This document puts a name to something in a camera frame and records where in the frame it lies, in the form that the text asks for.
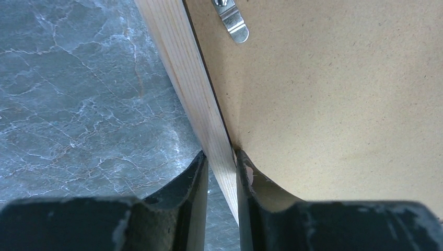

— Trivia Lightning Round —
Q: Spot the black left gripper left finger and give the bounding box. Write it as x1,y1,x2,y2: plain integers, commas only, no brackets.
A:
1,152,208,250

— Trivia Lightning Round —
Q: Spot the light wooden picture frame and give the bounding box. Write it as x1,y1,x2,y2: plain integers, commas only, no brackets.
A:
136,1,239,221

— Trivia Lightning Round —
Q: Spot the silver metal frame clip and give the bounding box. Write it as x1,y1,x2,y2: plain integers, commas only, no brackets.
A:
212,0,249,43

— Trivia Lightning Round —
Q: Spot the brown cardboard backing board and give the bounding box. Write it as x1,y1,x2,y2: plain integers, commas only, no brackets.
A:
186,1,442,217

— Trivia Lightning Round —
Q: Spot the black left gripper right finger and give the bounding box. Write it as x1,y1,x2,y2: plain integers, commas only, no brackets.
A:
235,150,442,250

